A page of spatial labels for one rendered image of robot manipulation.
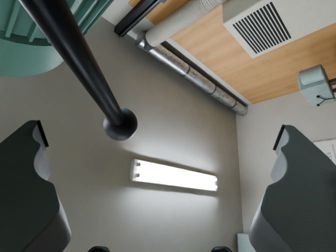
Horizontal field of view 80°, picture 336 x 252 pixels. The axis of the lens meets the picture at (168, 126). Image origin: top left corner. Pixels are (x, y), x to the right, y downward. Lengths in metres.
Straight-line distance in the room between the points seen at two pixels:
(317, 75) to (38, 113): 2.25
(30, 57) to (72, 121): 1.38
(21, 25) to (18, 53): 0.04
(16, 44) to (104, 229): 1.57
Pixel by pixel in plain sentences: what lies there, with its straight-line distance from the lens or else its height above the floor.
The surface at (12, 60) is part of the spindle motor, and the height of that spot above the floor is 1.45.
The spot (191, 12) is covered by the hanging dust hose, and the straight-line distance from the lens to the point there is 1.80.
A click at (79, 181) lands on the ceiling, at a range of 1.59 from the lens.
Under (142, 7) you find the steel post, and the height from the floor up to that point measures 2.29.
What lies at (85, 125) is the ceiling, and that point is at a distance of 1.65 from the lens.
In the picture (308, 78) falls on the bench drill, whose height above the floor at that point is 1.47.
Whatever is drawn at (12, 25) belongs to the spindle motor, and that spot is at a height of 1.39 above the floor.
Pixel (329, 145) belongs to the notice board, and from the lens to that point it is 3.09.
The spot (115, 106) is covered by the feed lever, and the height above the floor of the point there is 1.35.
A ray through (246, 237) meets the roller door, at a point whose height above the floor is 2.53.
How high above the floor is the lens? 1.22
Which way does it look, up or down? 43 degrees up
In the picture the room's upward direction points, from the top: 106 degrees counter-clockwise
